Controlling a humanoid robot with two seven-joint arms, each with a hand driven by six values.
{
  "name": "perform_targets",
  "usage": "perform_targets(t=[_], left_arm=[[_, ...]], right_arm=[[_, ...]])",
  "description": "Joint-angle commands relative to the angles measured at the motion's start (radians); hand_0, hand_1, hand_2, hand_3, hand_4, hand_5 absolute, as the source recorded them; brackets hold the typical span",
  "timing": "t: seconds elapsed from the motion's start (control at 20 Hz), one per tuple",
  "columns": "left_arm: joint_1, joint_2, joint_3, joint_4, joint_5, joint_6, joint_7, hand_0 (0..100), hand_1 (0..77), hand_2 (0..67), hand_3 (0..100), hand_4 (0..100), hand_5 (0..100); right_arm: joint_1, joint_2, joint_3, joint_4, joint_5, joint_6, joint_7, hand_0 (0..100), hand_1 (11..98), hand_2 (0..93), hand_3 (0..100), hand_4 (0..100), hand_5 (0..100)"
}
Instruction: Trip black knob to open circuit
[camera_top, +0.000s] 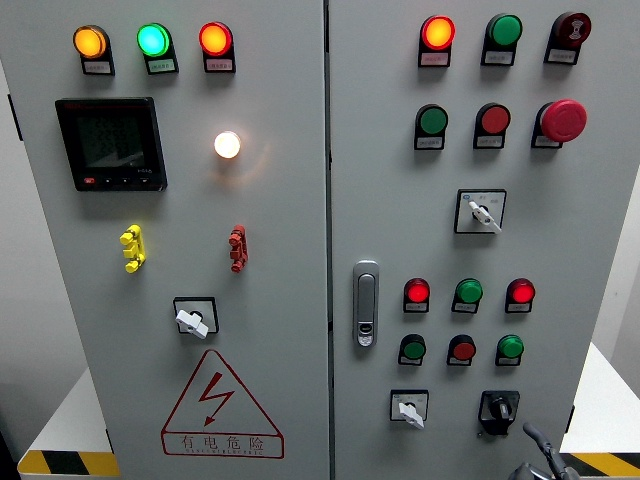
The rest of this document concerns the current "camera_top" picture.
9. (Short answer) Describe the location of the black knob turn switch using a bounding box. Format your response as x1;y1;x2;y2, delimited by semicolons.
477;390;521;439

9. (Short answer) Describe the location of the black yellow striped tape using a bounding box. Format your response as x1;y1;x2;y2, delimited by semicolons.
558;452;640;479
17;451;121;479

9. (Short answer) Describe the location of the small green indicator lamp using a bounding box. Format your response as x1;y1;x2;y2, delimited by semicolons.
495;334;525;360
452;278;484;305

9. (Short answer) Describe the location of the small red push button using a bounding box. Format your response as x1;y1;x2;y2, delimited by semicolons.
446;334;478;362

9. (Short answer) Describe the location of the small red indicator lamp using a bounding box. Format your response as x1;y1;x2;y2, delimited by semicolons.
403;277;432;305
505;278;537;305

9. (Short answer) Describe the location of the small green push button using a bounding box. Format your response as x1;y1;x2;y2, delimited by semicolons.
398;333;428;361

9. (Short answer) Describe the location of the silver door lock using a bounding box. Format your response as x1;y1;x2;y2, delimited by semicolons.
351;259;381;350

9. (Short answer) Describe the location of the pale grey door with lock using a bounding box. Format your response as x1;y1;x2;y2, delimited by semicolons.
327;0;640;480

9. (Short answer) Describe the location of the red warning triangle sticker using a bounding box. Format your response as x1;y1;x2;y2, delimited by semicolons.
160;348;286;460

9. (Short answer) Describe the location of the large red stop button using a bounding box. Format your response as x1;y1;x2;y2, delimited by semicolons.
535;99;589;144

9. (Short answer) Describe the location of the large red push button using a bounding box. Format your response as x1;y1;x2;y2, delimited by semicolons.
474;102;512;137

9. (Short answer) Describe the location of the large green push button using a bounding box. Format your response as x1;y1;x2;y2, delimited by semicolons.
414;103;450;137

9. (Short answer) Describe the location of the pale grey door with display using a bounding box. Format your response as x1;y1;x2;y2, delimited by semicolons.
0;0;332;480

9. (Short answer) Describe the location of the large green indicator lamp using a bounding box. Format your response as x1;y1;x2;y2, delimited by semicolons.
136;22;174;59
484;13;524;50

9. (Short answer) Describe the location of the dark red buzzer lamp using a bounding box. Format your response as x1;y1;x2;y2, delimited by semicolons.
550;11;593;50

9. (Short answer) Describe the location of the large red indicator lamp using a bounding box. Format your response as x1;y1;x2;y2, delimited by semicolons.
419;15;457;53
198;21;235;59

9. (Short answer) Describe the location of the white glowing lamp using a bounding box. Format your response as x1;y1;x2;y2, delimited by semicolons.
213;130;243;160

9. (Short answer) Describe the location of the black display meter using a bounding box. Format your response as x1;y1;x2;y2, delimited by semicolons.
54;96;169;193

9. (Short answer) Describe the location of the large yellow indicator lamp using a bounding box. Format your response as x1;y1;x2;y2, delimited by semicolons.
72;24;111;61

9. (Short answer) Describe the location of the small turn switch white handle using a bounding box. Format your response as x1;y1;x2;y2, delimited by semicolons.
389;389;430;430

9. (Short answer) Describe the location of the turn switch thin white handle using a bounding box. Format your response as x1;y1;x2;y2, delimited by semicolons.
453;188;508;236

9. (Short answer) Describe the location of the small red handle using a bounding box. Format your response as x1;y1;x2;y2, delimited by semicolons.
228;224;248;274

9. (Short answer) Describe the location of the turn switch wide white handle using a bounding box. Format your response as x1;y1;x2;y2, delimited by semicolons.
172;296;220;341

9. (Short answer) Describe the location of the small yellow handle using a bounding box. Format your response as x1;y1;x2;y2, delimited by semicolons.
119;224;148;274

